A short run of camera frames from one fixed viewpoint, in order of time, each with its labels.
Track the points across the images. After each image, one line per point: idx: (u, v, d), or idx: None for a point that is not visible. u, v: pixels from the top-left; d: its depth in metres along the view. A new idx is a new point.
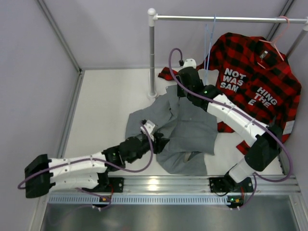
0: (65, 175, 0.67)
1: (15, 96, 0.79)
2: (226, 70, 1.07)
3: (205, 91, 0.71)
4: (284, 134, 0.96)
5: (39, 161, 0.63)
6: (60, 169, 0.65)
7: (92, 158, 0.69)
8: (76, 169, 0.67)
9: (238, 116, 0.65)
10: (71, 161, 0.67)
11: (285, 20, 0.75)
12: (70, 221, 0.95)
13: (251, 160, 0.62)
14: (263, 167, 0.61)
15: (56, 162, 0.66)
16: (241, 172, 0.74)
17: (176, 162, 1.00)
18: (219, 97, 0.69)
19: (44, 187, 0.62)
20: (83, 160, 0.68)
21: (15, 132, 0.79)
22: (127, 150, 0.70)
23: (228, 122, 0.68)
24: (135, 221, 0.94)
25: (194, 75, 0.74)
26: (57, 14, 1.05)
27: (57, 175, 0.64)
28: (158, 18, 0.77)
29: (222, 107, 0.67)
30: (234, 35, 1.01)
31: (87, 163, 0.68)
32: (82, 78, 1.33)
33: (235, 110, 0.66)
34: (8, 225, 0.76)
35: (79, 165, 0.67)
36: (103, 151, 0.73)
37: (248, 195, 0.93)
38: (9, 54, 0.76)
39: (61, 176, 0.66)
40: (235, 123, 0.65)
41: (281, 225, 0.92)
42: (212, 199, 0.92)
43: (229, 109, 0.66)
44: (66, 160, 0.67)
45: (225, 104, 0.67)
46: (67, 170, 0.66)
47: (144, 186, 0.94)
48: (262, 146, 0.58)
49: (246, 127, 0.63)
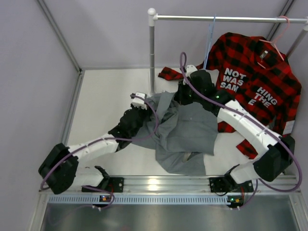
0: (85, 158, 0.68)
1: (15, 96, 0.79)
2: (226, 70, 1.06)
3: (217, 96, 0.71)
4: (284, 134, 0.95)
5: (58, 149, 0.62)
6: (82, 151, 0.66)
7: (104, 137, 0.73)
8: (94, 149, 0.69)
9: (251, 124, 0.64)
10: (89, 144, 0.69)
11: (285, 20, 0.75)
12: (70, 221, 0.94)
13: (260, 169, 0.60)
14: (273, 178, 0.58)
15: (75, 147, 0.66)
16: (243, 174, 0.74)
17: (175, 162, 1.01)
18: (231, 103, 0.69)
19: (72, 171, 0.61)
20: (97, 141, 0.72)
21: (15, 132, 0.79)
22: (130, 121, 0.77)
23: (239, 129, 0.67)
24: (135, 221, 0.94)
25: (206, 79, 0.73)
26: (57, 14, 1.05)
27: (80, 158, 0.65)
28: (158, 18, 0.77)
29: (234, 113, 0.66)
30: (234, 35, 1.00)
31: (101, 143, 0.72)
32: (82, 78, 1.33)
33: (247, 117, 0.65)
34: (7, 224, 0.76)
35: (97, 146, 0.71)
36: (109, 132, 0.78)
37: (248, 195, 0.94)
38: (9, 54, 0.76)
39: (83, 159, 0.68)
40: (247, 131, 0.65)
41: (281, 225, 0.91)
42: (212, 199, 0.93)
43: (241, 116, 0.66)
44: (82, 144, 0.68)
45: (237, 110, 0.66)
46: (87, 151, 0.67)
47: (144, 186, 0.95)
48: (274, 157, 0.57)
49: (258, 136, 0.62)
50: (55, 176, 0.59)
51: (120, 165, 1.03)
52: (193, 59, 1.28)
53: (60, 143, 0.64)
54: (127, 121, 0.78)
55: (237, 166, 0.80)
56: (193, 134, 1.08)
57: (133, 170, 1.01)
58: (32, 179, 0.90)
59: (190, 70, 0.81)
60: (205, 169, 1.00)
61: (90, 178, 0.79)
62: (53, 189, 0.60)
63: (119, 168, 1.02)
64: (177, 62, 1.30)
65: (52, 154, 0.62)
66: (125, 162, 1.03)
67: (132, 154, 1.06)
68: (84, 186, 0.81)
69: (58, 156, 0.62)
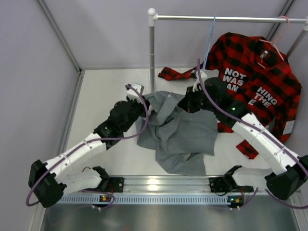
0: (69, 170, 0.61)
1: (15, 96, 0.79)
2: (226, 70, 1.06)
3: (233, 108, 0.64)
4: (284, 134, 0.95)
5: (36, 168, 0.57)
6: (61, 165, 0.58)
7: (86, 141, 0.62)
8: (75, 159, 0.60)
9: (269, 142, 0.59)
10: (68, 154, 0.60)
11: (285, 20, 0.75)
12: (69, 221, 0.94)
13: (274, 187, 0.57)
14: (287, 197, 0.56)
15: (53, 161, 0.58)
16: (248, 180, 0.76)
17: (175, 162, 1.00)
18: (248, 117, 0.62)
19: (53, 190, 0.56)
20: (78, 149, 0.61)
21: (15, 132, 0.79)
22: (120, 113, 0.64)
23: (254, 145, 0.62)
24: (135, 221, 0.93)
25: (223, 88, 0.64)
26: (57, 14, 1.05)
27: (60, 173, 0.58)
28: (158, 18, 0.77)
29: (250, 128, 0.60)
30: (234, 35, 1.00)
31: (84, 148, 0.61)
32: (82, 78, 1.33)
33: (265, 134, 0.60)
34: (7, 224, 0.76)
35: (79, 154, 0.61)
36: (95, 130, 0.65)
37: (248, 195, 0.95)
38: (10, 54, 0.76)
39: (66, 172, 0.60)
40: (263, 148, 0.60)
41: (281, 225, 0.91)
42: (212, 199, 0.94)
43: (259, 132, 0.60)
44: (61, 155, 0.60)
45: (254, 125, 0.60)
46: (67, 164, 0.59)
47: (144, 186, 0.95)
48: (292, 179, 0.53)
49: (275, 155, 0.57)
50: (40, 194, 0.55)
51: (119, 165, 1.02)
52: (193, 59, 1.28)
53: (38, 160, 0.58)
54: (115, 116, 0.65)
55: (240, 170, 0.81)
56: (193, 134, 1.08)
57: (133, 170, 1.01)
58: None
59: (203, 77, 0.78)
60: (205, 169, 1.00)
61: (87, 182, 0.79)
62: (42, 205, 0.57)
63: (119, 168, 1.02)
64: (177, 62, 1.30)
65: (32, 172, 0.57)
66: (125, 162, 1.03)
67: (132, 154, 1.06)
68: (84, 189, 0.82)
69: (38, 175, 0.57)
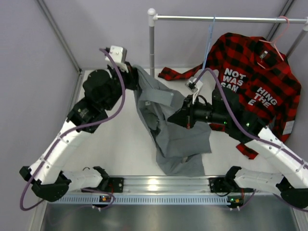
0: (56, 170, 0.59)
1: (15, 96, 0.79)
2: (226, 70, 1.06)
3: (248, 124, 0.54)
4: (284, 134, 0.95)
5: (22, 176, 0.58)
6: (42, 170, 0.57)
7: (60, 135, 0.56)
8: (54, 160, 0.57)
9: (288, 158, 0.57)
10: (46, 156, 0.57)
11: (285, 20, 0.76)
12: (69, 221, 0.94)
13: (289, 197, 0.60)
14: (304, 206, 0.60)
15: (36, 167, 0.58)
16: (252, 183, 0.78)
17: (173, 165, 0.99)
18: (264, 132, 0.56)
19: (44, 192, 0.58)
20: (56, 146, 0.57)
21: (15, 132, 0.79)
22: (93, 89, 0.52)
23: (272, 160, 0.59)
24: (135, 221, 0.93)
25: (237, 102, 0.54)
26: (57, 14, 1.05)
27: (46, 175, 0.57)
28: (158, 18, 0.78)
29: (269, 146, 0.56)
30: (234, 35, 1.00)
31: (60, 145, 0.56)
32: (82, 79, 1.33)
33: (284, 150, 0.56)
34: (7, 225, 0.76)
35: (56, 154, 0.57)
36: (69, 116, 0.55)
37: (247, 195, 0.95)
38: (10, 54, 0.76)
39: (53, 172, 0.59)
40: (283, 165, 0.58)
41: (281, 225, 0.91)
42: (212, 199, 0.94)
43: (278, 149, 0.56)
44: (41, 159, 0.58)
45: (274, 143, 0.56)
46: (49, 166, 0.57)
47: (144, 186, 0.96)
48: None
49: (297, 173, 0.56)
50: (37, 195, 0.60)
51: (119, 166, 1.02)
52: (193, 59, 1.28)
53: (24, 166, 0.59)
54: (90, 94, 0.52)
55: (245, 173, 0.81)
56: None
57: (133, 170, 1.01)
58: None
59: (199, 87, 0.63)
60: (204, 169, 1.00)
61: (90, 180, 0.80)
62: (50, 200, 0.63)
63: (119, 168, 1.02)
64: (177, 62, 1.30)
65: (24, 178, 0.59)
66: (125, 162, 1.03)
67: (132, 154, 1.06)
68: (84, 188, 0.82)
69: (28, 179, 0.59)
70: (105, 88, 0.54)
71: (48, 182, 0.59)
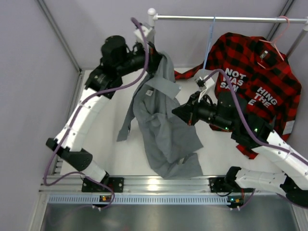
0: (82, 136, 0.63)
1: (15, 96, 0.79)
2: (226, 70, 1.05)
3: (256, 129, 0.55)
4: (284, 134, 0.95)
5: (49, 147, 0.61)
6: (70, 136, 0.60)
7: (82, 103, 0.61)
8: (81, 127, 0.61)
9: (297, 162, 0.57)
10: (71, 123, 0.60)
11: (285, 20, 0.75)
12: (69, 221, 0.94)
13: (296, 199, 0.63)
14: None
15: (62, 135, 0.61)
16: (254, 184, 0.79)
17: (171, 167, 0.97)
18: (273, 138, 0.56)
19: (76, 158, 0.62)
20: (79, 112, 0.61)
21: (15, 132, 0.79)
22: (110, 54, 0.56)
23: (279, 163, 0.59)
24: (135, 221, 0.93)
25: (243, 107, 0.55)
26: (57, 14, 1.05)
27: (74, 141, 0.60)
28: (158, 18, 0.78)
29: (278, 150, 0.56)
30: (234, 35, 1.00)
31: (83, 111, 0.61)
32: (82, 78, 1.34)
33: (292, 154, 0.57)
34: (7, 225, 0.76)
35: (80, 120, 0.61)
36: (87, 85, 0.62)
37: (247, 195, 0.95)
38: (10, 54, 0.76)
39: (79, 140, 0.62)
40: (291, 169, 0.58)
41: (281, 225, 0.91)
42: (212, 199, 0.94)
43: (288, 153, 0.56)
44: (65, 127, 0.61)
45: (282, 147, 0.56)
46: (75, 133, 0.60)
47: (144, 186, 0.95)
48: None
49: (306, 175, 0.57)
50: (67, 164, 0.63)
51: (119, 166, 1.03)
52: (193, 59, 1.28)
53: (48, 138, 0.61)
54: (107, 58, 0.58)
55: (246, 173, 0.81)
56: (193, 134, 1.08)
57: (133, 170, 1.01)
58: (32, 179, 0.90)
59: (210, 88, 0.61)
60: (203, 169, 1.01)
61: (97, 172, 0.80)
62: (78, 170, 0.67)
63: (119, 168, 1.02)
64: (177, 62, 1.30)
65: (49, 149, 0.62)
66: (125, 162, 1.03)
67: (132, 154, 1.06)
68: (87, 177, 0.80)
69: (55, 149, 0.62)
70: (122, 54, 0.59)
71: (76, 148, 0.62)
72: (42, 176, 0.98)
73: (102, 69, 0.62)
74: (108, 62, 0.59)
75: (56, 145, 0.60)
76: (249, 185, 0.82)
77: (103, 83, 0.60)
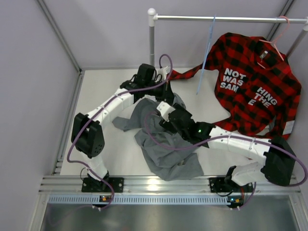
0: (107, 119, 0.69)
1: (15, 96, 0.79)
2: (226, 70, 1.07)
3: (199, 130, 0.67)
4: (284, 134, 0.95)
5: (79, 119, 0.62)
6: (101, 114, 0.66)
7: (118, 95, 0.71)
8: (111, 109, 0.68)
9: (239, 141, 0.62)
10: (105, 105, 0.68)
11: (285, 20, 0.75)
12: (69, 221, 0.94)
13: (272, 177, 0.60)
14: (286, 181, 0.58)
15: (93, 113, 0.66)
16: (248, 178, 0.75)
17: (172, 169, 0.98)
18: (214, 131, 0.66)
19: (99, 134, 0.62)
20: (112, 100, 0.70)
21: (15, 132, 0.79)
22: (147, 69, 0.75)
23: (232, 150, 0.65)
24: (135, 220, 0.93)
25: (186, 118, 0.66)
26: (57, 14, 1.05)
27: (103, 120, 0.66)
28: (158, 18, 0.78)
29: (221, 138, 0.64)
30: (234, 35, 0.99)
31: (117, 100, 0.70)
32: (82, 78, 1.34)
33: (233, 136, 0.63)
34: (7, 225, 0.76)
35: (114, 104, 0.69)
36: (121, 86, 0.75)
37: (247, 194, 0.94)
38: (9, 54, 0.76)
39: (105, 121, 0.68)
40: (239, 149, 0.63)
41: (281, 225, 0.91)
42: (212, 199, 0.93)
43: (227, 137, 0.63)
44: (98, 107, 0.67)
45: (222, 134, 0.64)
46: (106, 113, 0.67)
47: (144, 186, 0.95)
48: (275, 162, 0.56)
49: (251, 149, 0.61)
50: (86, 144, 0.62)
51: (119, 166, 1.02)
52: (193, 59, 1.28)
53: (79, 113, 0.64)
54: (141, 73, 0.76)
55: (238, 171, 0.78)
56: None
57: (133, 170, 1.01)
58: (32, 179, 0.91)
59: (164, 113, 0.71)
60: (204, 169, 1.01)
61: (99, 169, 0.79)
62: (89, 156, 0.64)
63: (119, 168, 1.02)
64: (177, 62, 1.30)
65: (75, 124, 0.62)
66: (125, 162, 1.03)
67: (132, 154, 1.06)
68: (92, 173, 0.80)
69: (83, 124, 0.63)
70: (151, 75, 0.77)
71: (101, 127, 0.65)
72: (42, 177, 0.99)
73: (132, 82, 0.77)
74: (140, 77, 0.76)
75: (87, 119, 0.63)
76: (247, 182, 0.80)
77: (134, 87, 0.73)
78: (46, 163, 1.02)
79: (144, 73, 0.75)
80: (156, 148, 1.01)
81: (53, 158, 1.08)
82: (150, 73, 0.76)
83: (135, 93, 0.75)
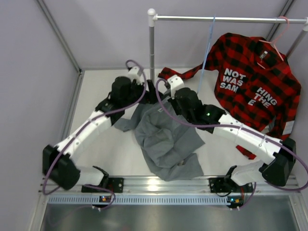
0: (81, 147, 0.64)
1: (15, 96, 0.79)
2: (226, 70, 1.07)
3: (208, 114, 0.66)
4: (284, 134, 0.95)
5: (48, 152, 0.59)
6: (72, 145, 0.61)
7: (91, 119, 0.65)
8: (84, 137, 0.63)
9: (250, 135, 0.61)
10: (77, 134, 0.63)
11: (284, 20, 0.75)
12: (69, 221, 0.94)
13: (270, 176, 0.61)
14: (284, 182, 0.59)
15: (64, 144, 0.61)
16: (247, 177, 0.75)
17: (172, 169, 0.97)
18: (224, 119, 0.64)
19: (70, 167, 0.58)
20: (85, 126, 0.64)
21: (15, 133, 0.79)
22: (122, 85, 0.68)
23: (239, 143, 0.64)
24: (134, 221, 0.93)
25: (194, 98, 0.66)
26: (57, 14, 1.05)
27: (75, 151, 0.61)
28: (158, 18, 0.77)
29: (230, 128, 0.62)
30: (234, 35, 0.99)
31: (91, 126, 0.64)
32: (82, 79, 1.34)
33: (244, 129, 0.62)
34: (7, 225, 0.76)
35: (87, 131, 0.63)
36: (96, 108, 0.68)
37: (247, 195, 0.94)
38: (9, 54, 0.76)
39: (78, 150, 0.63)
40: (248, 143, 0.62)
41: (281, 226, 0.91)
42: (212, 199, 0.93)
43: (238, 129, 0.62)
44: (70, 136, 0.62)
45: (233, 124, 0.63)
46: (78, 143, 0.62)
47: (144, 186, 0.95)
48: (282, 165, 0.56)
49: (260, 147, 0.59)
50: (57, 177, 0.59)
51: (119, 166, 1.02)
52: (193, 59, 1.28)
53: (48, 145, 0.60)
54: (115, 91, 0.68)
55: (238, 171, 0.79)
56: (193, 133, 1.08)
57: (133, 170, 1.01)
58: (32, 179, 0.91)
59: (174, 86, 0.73)
60: (204, 169, 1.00)
61: (92, 176, 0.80)
62: (62, 187, 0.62)
63: (119, 168, 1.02)
64: (177, 62, 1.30)
65: (44, 158, 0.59)
66: (125, 162, 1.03)
67: (132, 155, 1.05)
68: (88, 183, 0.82)
69: (53, 157, 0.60)
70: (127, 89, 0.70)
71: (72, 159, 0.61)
72: (42, 177, 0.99)
73: (109, 100, 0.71)
74: (115, 95, 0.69)
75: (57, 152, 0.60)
76: (247, 182, 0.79)
77: (110, 109, 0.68)
78: None
79: (119, 91, 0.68)
80: (155, 148, 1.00)
81: None
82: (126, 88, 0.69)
83: (112, 115, 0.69)
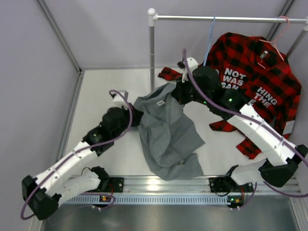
0: (59, 182, 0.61)
1: (15, 96, 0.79)
2: (226, 70, 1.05)
3: (230, 99, 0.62)
4: (284, 134, 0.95)
5: (27, 183, 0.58)
6: (50, 179, 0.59)
7: (76, 151, 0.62)
8: (64, 171, 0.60)
9: (268, 134, 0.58)
10: (57, 167, 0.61)
11: (285, 20, 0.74)
12: (69, 221, 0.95)
13: (270, 175, 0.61)
14: (281, 185, 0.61)
15: (43, 176, 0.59)
16: (246, 177, 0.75)
17: (172, 169, 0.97)
18: (246, 109, 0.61)
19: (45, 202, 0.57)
20: (68, 159, 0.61)
21: (16, 133, 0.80)
22: (113, 119, 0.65)
23: (253, 138, 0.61)
24: (134, 220, 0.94)
25: (215, 78, 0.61)
26: (57, 14, 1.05)
27: (51, 187, 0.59)
28: (158, 18, 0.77)
29: (250, 121, 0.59)
30: (234, 35, 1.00)
31: (73, 160, 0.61)
32: (82, 78, 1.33)
33: (264, 127, 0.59)
34: (8, 225, 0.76)
35: (68, 165, 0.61)
36: (84, 138, 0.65)
37: (248, 194, 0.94)
38: (10, 54, 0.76)
39: (55, 186, 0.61)
40: (263, 142, 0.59)
41: (281, 225, 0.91)
42: (212, 199, 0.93)
43: (258, 125, 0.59)
44: (50, 169, 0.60)
45: (253, 118, 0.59)
46: (57, 177, 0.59)
47: (144, 186, 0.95)
48: (292, 171, 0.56)
49: (275, 148, 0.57)
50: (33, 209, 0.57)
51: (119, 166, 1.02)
52: None
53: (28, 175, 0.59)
54: (106, 123, 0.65)
55: (238, 170, 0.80)
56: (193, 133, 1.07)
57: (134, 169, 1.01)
58: None
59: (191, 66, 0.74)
60: (203, 168, 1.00)
61: (86, 185, 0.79)
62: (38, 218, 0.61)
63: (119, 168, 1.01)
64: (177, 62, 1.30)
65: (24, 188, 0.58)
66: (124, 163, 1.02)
67: (132, 154, 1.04)
68: (83, 192, 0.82)
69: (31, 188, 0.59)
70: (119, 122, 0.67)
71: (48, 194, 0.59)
72: None
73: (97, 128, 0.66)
74: (105, 126, 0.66)
75: (35, 184, 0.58)
76: (247, 182, 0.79)
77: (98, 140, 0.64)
78: (47, 163, 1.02)
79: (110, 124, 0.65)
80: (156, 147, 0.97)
81: (53, 158, 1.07)
82: (117, 121, 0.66)
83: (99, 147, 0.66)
